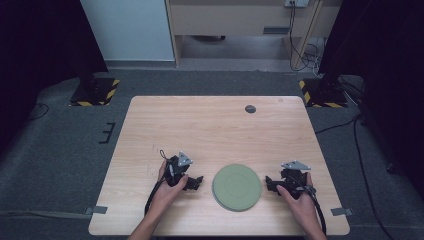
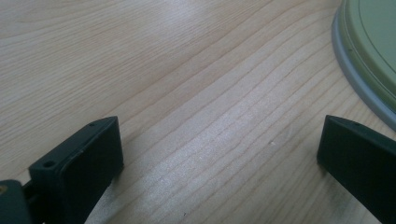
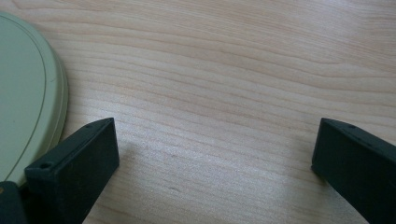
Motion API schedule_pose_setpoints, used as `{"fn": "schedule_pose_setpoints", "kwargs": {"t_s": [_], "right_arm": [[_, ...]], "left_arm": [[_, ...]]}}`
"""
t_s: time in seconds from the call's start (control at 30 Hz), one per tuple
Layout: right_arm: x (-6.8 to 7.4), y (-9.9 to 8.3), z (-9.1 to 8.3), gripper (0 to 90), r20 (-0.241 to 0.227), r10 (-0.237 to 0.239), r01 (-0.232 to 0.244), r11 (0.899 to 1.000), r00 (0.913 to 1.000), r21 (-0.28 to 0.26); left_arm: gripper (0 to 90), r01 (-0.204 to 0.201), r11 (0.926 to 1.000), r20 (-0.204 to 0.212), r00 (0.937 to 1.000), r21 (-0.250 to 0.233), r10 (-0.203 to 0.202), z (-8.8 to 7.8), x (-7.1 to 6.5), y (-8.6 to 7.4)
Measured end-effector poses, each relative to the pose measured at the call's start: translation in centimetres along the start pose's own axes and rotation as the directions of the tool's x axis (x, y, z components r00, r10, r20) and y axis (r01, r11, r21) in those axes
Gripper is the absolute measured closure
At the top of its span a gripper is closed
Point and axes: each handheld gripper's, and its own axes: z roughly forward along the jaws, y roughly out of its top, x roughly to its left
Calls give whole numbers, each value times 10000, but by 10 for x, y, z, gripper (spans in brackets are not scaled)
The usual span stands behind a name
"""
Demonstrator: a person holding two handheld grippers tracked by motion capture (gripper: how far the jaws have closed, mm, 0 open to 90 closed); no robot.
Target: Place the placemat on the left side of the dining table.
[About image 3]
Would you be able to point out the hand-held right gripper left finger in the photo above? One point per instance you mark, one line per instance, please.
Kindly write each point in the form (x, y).
(74, 168)

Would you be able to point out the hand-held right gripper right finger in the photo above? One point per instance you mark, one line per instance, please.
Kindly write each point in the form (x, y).
(358, 168)

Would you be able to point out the green round plate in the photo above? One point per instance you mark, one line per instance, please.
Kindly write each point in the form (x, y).
(21, 93)

